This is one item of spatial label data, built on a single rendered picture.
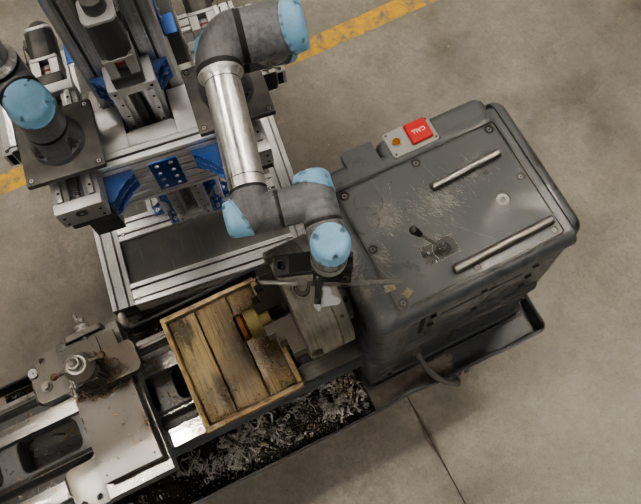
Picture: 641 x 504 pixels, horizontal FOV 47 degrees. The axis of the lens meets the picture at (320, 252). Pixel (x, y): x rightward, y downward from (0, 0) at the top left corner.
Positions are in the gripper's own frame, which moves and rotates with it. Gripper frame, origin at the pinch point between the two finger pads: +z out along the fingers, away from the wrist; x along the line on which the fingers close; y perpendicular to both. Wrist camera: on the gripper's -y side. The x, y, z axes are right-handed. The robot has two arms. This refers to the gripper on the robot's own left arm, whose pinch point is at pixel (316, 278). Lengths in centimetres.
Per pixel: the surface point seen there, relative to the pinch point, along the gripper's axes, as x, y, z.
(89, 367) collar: -20, -57, 23
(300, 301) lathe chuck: -3.4, -3.7, 12.7
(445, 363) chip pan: -11, 44, 79
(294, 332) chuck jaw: -9.6, -5.1, 24.1
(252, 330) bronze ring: -9.4, -16.1, 24.7
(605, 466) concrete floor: -45, 114, 125
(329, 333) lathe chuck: -10.3, 3.8, 18.5
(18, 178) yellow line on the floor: 72, -135, 152
